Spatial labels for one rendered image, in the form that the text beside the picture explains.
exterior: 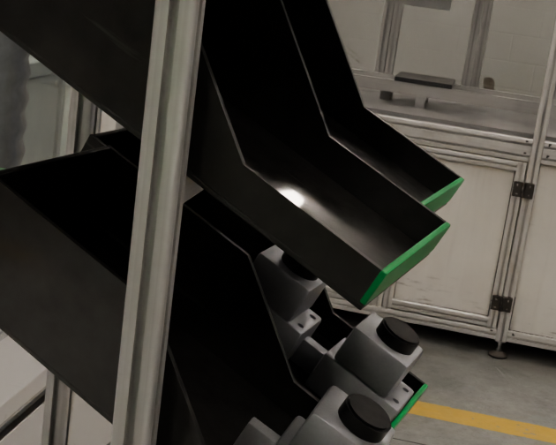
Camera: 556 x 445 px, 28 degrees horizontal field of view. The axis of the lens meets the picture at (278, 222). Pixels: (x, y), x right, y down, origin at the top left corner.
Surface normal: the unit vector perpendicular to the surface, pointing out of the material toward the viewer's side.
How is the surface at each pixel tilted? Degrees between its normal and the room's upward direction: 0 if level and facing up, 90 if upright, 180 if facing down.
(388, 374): 90
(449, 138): 90
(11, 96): 74
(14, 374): 0
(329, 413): 25
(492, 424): 0
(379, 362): 90
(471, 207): 90
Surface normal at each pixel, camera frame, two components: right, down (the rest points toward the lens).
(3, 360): 0.13, -0.96
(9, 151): 0.85, -0.04
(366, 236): 0.51, -0.78
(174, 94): -0.22, 0.22
